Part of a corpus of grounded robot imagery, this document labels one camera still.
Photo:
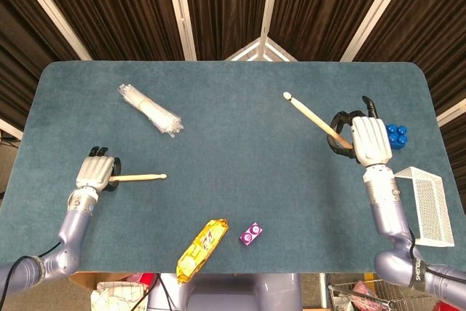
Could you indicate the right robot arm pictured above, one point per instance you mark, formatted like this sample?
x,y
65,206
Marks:
x,y
386,209

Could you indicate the plain wooden drumstick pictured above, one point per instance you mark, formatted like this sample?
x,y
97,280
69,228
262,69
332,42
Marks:
x,y
145,177

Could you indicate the purple two-stud toy brick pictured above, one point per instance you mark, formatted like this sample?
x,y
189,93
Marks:
x,y
251,234

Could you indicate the grey robot torso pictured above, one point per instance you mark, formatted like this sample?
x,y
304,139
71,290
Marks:
x,y
225,296

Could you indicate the teal table cloth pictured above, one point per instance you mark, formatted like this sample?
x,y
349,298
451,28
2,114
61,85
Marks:
x,y
233,143

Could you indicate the yellow biscuit packet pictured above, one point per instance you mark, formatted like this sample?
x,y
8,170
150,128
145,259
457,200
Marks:
x,y
204,245

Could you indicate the cardboard box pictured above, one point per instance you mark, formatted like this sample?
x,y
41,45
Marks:
x,y
87,280

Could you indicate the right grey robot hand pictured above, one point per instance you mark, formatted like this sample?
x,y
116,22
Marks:
x,y
371,140

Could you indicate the wooden drumstick with black band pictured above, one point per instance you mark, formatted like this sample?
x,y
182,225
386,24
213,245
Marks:
x,y
309,114

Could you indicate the blue four-stud toy brick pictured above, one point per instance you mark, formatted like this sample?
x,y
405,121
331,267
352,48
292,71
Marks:
x,y
398,136

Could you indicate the bundle of clear wrapped straws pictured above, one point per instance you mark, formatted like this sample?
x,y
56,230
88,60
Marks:
x,y
149,110

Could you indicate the white triangular frame brace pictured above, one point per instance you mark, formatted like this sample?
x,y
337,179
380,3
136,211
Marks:
x,y
262,47

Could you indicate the white mesh basket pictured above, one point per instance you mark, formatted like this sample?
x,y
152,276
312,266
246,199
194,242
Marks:
x,y
429,209

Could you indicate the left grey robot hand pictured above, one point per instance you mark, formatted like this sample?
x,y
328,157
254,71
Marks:
x,y
94,170

